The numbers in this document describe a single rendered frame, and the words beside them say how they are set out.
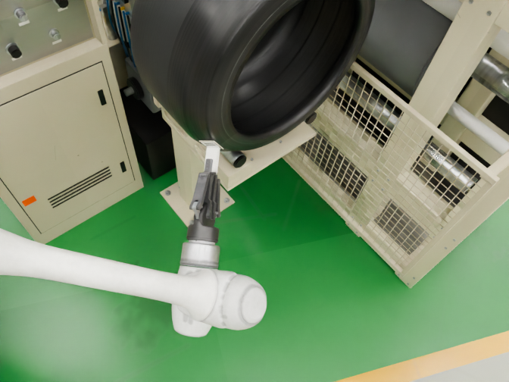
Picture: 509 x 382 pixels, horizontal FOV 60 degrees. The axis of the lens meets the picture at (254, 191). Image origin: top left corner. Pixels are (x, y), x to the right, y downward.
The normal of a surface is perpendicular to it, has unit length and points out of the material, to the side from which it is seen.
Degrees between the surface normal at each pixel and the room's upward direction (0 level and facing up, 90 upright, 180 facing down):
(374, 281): 0
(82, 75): 90
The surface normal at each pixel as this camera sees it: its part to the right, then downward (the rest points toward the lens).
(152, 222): 0.07, -0.53
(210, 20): -0.34, 0.21
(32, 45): 0.63, 0.68
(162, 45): -0.69, 0.29
